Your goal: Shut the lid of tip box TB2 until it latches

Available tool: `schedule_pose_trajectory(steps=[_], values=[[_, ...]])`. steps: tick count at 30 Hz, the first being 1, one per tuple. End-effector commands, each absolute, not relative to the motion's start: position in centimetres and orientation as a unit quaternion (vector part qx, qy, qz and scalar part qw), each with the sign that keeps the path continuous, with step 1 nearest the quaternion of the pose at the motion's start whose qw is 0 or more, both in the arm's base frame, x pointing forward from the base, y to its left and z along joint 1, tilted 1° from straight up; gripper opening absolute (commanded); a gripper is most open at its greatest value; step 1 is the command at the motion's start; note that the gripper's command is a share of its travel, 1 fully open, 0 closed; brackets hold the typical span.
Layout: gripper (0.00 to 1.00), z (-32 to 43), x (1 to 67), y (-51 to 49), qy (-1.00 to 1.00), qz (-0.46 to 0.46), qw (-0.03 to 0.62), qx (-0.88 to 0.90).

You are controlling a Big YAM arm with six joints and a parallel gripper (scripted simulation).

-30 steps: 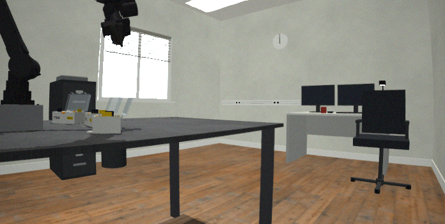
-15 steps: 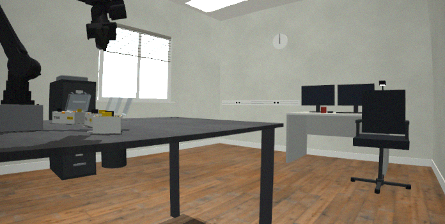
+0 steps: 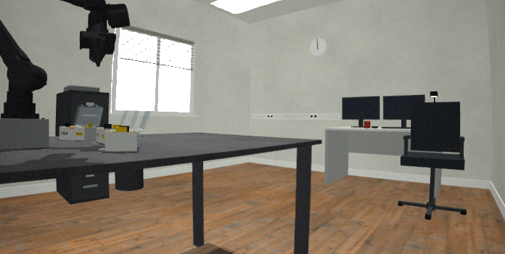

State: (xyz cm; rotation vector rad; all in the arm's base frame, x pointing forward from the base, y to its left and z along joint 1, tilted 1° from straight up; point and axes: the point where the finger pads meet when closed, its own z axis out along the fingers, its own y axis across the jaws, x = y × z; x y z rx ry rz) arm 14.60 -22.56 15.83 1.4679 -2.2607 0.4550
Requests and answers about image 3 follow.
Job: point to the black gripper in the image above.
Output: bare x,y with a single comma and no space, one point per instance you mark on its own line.
95,34

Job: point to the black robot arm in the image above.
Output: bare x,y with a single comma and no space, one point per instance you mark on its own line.
25,77

